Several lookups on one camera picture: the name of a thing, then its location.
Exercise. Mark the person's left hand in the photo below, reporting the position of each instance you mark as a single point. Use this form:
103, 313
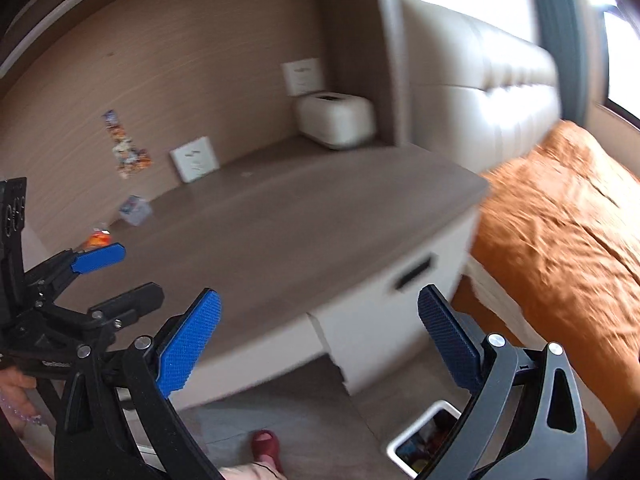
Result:
15, 382

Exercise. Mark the white trash bin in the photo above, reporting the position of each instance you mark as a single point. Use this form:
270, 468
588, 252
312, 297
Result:
400, 447

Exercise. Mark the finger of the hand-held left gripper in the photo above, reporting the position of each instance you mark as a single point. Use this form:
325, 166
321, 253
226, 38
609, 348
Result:
97, 258
132, 302

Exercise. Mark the small clear plastic box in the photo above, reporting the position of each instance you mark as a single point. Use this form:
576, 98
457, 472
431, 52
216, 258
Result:
135, 210

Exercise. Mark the cream tufted headboard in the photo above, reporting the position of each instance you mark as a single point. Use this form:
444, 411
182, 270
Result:
475, 85

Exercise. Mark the white bedside cabinet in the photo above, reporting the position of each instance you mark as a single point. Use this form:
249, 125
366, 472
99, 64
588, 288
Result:
300, 240

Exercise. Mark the white tissue box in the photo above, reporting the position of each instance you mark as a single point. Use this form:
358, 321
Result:
335, 120

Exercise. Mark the colourful wall sticker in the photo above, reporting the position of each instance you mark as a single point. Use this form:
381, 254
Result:
127, 147

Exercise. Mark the white fringed bed sheet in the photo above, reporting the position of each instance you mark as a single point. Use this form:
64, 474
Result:
482, 285

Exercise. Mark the grey curtain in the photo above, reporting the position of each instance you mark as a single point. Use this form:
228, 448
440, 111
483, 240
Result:
555, 35

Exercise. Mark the white wall socket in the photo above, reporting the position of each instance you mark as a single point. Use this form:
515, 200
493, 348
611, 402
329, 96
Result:
195, 160
301, 76

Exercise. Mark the wooden wall shelf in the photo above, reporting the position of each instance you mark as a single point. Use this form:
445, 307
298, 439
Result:
55, 5

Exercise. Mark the red slipper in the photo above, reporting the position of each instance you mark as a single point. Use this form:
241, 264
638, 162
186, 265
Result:
266, 450

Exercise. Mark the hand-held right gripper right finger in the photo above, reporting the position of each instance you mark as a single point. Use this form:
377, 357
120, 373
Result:
450, 345

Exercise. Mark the orange snack wrapper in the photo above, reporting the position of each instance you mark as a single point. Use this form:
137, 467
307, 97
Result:
96, 239

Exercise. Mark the bed with orange cover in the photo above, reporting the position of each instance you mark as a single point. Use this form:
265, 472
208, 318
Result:
560, 240

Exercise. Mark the dark-framed window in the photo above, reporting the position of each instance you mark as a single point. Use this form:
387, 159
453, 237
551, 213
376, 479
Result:
620, 60

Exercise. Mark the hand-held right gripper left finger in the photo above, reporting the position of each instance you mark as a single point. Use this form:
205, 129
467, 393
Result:
190, 345

